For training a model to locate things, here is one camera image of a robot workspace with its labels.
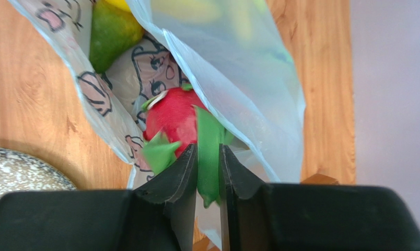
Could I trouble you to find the green fake mango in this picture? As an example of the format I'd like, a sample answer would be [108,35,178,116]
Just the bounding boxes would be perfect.
[89,1,145,74]

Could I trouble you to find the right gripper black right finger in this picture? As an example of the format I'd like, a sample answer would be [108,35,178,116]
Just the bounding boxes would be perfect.
[219,144,266,250]

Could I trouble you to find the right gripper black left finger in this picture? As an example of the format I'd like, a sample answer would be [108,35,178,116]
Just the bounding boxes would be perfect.
[133,144,198,250]

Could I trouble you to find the speckled round plate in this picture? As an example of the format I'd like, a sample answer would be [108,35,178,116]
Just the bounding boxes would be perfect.
[0,147,77,198]

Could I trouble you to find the wooden compartment tray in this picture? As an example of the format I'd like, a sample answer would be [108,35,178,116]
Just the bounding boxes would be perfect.
[301,173,340,185]

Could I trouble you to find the light blue plastic bag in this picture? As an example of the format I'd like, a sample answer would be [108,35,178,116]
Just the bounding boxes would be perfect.
[8,0,306,249]

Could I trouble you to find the red fake dragon fruit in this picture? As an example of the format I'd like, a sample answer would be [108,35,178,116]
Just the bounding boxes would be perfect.
[142,84,234,208]

